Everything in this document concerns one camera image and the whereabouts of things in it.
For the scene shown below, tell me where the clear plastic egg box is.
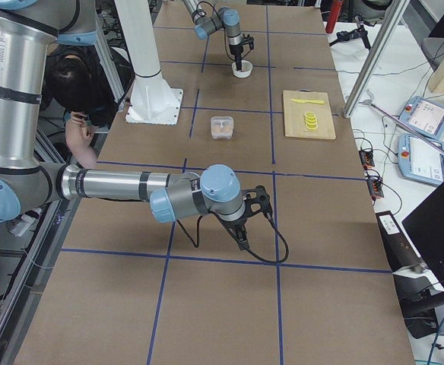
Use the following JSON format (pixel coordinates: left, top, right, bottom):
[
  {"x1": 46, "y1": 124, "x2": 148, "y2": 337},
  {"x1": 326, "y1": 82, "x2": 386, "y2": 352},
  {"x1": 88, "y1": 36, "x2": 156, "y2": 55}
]
[{"x1": 211, "y1": 116, "x2": 234, "y2": 139}]

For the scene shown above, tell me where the black box with label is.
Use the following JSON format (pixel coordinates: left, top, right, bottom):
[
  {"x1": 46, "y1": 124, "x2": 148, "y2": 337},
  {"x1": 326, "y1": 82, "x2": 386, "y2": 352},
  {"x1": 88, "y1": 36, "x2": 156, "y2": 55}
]
[{"x1": 376, "y1": 211, "x2": 427, "y2": 274}]

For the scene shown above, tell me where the white bowl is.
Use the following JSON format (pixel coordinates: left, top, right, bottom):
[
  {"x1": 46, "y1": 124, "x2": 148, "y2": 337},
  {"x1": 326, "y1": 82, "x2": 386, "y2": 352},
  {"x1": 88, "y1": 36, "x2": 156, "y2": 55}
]
[{"x1": 231, "y1": 60, "x2": 253, "y2": 78}]

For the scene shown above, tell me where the wooden cutting board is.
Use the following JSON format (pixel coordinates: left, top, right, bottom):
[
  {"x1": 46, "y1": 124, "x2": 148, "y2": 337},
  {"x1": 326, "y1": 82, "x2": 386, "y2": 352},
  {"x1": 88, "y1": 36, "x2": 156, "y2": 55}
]
[{"x1": 283, "y1": 90, "x2": 336, "y2": 140}]

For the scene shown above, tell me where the yellow plastic knife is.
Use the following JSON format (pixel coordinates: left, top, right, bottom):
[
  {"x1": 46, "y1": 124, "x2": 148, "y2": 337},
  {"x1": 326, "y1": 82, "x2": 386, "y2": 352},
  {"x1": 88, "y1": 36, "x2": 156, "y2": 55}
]
[{"x1": 290, "y1": 98, "x2": 325, "y2": 105}]

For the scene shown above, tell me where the black tripod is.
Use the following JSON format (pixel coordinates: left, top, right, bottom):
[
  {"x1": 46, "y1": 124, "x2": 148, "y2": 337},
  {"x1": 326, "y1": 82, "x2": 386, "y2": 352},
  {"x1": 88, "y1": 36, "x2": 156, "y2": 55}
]
[{"x1": 329, "y1": 14, "x2": 373, "y2": 51}]

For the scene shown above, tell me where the metal reacher grabber tool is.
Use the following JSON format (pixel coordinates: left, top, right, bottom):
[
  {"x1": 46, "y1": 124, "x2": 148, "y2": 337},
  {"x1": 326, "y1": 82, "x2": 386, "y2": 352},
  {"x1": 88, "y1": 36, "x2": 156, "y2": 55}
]
[{"x1": 359, "y1": 99, "x2": 444, "y2": 156}]

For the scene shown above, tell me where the orange connector board lower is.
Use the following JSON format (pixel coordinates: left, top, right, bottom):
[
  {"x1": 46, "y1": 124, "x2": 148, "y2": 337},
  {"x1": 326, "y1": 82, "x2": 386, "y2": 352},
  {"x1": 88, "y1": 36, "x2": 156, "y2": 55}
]
[{"x1": 366, "y1": 176, "x2": 384, "y2": 200}]

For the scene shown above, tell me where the orange connector board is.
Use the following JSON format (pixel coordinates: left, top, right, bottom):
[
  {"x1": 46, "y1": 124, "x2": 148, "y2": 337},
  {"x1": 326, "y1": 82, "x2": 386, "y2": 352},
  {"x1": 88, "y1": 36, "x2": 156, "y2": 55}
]
[
  {"x1": 366, "y1": 176, "x2": 384, "y2": 200},
  {"x1": 359, "y1": 149, "x2": 375, "y2": 170}
]

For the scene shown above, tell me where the orange connector board upper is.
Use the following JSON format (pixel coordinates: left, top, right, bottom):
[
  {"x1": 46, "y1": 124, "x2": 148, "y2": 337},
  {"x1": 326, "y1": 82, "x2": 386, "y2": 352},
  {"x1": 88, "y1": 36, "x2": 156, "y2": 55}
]
[{"x1": 359, "y1": 149, "x2": 375, "y2": 170}]

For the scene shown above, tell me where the person in black hoodie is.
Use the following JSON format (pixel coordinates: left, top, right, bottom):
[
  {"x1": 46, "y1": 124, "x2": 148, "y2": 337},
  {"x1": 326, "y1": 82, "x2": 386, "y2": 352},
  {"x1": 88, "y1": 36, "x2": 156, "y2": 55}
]
[{"x1": 41, "y1": 45, "x2": 119, "y2": 169}]

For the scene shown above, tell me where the lower blue teach pendant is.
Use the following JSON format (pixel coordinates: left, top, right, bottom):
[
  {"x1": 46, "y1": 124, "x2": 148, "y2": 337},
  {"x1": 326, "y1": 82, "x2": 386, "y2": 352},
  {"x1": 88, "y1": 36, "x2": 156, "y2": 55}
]
[{"x1": 398, "y1": 134, "x2": 444, "y2": 186}]

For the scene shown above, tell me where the blue teach pendant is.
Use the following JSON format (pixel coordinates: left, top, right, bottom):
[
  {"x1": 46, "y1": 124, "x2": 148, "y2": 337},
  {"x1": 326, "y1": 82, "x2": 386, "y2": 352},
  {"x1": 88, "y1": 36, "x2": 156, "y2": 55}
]
[
  {"x1": 398, "y1": 134, "x2": 444, "y2": 186},
  {"x1": 398, "y1": 97, "x2": 444, "y2": 140}
]

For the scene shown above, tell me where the upper blue teach pendant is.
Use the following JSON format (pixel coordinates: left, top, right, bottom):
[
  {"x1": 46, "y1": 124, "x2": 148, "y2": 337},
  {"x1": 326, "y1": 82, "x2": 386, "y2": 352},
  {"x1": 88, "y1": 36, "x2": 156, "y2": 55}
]
[{"x1": 398, "y1": 97, "x2": 444, "y2": 140}]

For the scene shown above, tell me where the white power strip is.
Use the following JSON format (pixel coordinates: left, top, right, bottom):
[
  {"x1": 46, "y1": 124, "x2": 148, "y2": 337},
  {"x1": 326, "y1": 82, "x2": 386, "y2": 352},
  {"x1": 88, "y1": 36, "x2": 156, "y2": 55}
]
[{"x1": 7, "y1": 208, "x2": 43, "y2": 236}]

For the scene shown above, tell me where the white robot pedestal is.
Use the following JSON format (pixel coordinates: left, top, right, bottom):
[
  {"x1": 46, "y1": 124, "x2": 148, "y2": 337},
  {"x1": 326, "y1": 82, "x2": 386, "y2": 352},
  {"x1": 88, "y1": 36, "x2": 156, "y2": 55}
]
[{"x1": 116, "y1": 0, "x2": 183, "y2": 125}]

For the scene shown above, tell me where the aluminium frame post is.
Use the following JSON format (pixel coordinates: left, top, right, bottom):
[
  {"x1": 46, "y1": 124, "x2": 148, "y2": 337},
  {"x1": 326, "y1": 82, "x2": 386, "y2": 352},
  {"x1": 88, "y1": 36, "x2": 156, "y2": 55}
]
[{"x1": 343, "y1": 0, "x2": 410, "y2": 119}]

